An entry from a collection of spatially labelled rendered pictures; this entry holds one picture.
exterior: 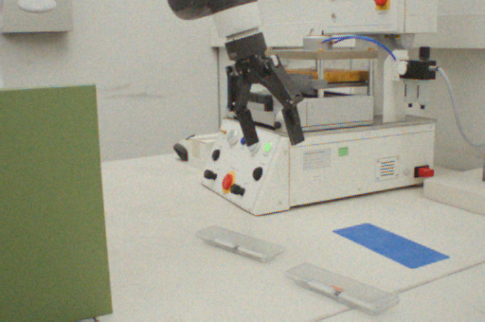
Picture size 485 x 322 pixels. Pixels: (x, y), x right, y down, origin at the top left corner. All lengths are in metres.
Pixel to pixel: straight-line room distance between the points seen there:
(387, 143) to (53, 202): 0.88
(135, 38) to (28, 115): 2.04
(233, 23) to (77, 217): 0.45
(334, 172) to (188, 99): 1.66
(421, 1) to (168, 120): 1.71
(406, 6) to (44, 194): 0.99
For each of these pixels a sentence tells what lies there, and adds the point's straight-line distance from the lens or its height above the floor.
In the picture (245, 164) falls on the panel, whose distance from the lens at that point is 1.31.
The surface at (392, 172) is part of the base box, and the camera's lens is 1.42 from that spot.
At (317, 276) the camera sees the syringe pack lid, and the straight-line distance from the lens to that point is 0.88.
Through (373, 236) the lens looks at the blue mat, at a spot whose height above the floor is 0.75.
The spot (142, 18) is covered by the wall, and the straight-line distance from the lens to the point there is 2.76.
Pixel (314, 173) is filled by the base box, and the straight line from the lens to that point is 1.27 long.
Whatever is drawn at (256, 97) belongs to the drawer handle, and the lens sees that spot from 1.33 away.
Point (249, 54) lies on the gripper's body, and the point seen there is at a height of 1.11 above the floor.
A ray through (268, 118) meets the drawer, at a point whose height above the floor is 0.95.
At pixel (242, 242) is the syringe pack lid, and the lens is 1.01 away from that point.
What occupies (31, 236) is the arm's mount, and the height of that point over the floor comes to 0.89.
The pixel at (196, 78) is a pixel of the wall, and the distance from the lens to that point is 2.87.
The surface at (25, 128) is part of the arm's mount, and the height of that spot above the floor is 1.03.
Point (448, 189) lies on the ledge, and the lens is 1.35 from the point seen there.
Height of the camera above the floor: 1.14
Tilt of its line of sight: 11 degrees down
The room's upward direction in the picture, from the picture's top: 1 degrees counter-clockwise
